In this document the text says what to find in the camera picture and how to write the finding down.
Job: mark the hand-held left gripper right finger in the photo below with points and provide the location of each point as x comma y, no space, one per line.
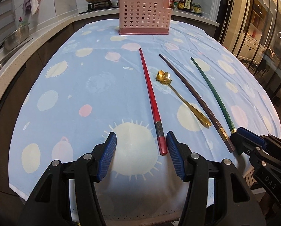
175,157

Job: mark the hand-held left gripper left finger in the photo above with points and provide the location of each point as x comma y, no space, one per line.
106,157

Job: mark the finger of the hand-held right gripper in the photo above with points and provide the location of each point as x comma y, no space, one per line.
251,136
240,144

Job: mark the green chopstick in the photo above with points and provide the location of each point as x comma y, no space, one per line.
213,91

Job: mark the red chopstick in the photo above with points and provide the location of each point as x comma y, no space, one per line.
152,98

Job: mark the pink perforated utensil holder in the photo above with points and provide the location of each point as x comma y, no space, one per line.
142,11

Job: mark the blue dotted tablecloth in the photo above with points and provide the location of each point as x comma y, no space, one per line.
84,122

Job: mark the brown chopstick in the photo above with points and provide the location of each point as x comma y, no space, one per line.
192,94

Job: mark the gold flower spoon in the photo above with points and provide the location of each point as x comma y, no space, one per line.
164,76

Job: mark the glass sliding door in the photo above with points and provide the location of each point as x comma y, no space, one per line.
255,28

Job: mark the small dark jars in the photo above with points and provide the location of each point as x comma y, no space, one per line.
197,8

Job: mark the large dark sauce bottle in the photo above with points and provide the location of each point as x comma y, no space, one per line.
188,3

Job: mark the stainless steel pot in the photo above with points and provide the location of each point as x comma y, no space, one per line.
17,37

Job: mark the black gas stove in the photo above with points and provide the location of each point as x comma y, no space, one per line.
98,7

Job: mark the slim dark sauce bottle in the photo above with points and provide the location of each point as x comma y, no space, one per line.
182,1

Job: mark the green dish soap bottle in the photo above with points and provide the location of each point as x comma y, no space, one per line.
21,23

